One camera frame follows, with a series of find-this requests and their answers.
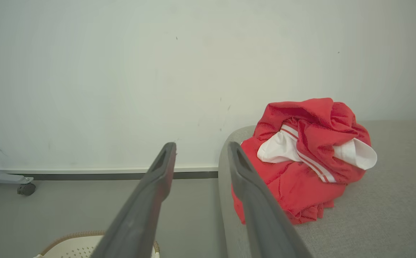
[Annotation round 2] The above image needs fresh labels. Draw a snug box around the grey wheeled stand leg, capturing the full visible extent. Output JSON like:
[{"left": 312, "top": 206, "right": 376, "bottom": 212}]
[{"left": 0, "top": 142, "right": 37, "bottom": 196}]

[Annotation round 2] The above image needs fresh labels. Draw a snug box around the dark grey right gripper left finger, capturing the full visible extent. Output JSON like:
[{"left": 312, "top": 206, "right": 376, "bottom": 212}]
[{"left": 91, "top": 142, "right": 177, "bottom": 258}]

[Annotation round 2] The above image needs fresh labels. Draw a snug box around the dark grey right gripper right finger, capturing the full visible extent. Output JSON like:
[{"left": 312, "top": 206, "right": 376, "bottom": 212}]
[{"left": 228, "top": 141, "right": 314, "bottom": 258}]

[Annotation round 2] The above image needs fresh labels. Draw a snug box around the white perforated laundry basket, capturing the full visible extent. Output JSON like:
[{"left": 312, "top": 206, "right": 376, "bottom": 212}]
[{"left": 33, "top": 231, "right": 160, "bottom": 258}]

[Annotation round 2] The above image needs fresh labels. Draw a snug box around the grey fabric sofa seat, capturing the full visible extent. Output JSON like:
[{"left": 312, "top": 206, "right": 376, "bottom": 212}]
[{"left": 218, "top": 120, "right": 416, "bottom": 258}]

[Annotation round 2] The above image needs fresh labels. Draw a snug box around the red and white garment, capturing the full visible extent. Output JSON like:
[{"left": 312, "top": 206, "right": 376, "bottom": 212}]
[{"left": 231, "top": 98, "right": 378, "bottom": 225}]

